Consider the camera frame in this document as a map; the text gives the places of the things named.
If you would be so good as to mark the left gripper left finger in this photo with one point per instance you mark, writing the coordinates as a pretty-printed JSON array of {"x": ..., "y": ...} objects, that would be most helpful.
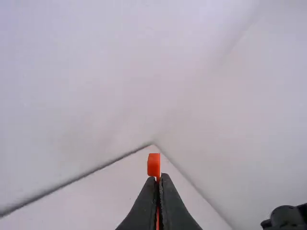
[{"x": 146, "y": 206}]

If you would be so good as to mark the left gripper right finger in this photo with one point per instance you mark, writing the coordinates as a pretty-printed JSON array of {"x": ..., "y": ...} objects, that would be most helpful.
[{"x": 175, "y": 208}]

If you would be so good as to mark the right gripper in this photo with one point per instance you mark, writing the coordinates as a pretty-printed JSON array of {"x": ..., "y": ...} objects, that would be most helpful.
[{"x": 287, "y": 219}]

